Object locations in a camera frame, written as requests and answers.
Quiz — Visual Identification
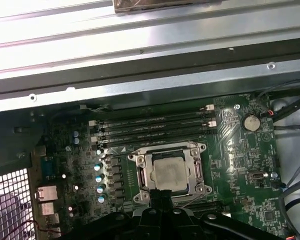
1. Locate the silver coin battery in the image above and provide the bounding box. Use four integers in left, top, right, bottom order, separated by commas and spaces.
241, 113, 261, 132

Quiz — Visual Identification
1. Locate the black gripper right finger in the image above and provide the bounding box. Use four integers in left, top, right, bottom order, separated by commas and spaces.
162, 189, 288, 240

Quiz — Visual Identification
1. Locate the thin fan header wire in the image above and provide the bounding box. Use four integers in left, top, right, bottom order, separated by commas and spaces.
254, 79, 300, 117

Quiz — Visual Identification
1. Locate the CPU socket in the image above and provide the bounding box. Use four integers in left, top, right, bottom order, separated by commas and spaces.
126, 141, 213, 205

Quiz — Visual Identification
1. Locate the black cable with white label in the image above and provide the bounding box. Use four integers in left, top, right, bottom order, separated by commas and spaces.
78, 104, 112, 113

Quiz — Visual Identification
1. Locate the blue rear port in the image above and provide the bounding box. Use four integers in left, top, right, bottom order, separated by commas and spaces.
39, 156, 60, 180

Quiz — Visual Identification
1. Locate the internal USB port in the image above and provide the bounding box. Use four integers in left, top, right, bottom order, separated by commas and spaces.
248, 171, 268, 182

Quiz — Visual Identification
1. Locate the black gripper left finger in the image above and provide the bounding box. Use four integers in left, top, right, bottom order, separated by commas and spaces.
64, 189, 164, 240

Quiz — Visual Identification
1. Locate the metal socket cover frame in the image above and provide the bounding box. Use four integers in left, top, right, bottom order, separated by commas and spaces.
135, 148, 205, 198

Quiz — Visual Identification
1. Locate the metal rear port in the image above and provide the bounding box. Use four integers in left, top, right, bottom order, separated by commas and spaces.
36, 186, 59, 202
39, 201, 60, 216

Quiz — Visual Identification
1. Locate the square silver CPU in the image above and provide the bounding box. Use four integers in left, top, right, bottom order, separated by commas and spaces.
149, 151, 192, 196

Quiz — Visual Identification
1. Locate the square black chip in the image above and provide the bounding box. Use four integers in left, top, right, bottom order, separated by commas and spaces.
262, 209, 277, 223

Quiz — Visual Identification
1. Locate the green motherboard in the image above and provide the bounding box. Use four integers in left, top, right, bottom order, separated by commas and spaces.
31, 93, 283, 240

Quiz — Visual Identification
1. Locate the black open PC case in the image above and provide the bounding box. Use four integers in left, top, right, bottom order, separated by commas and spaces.
0, 34, 300, 240

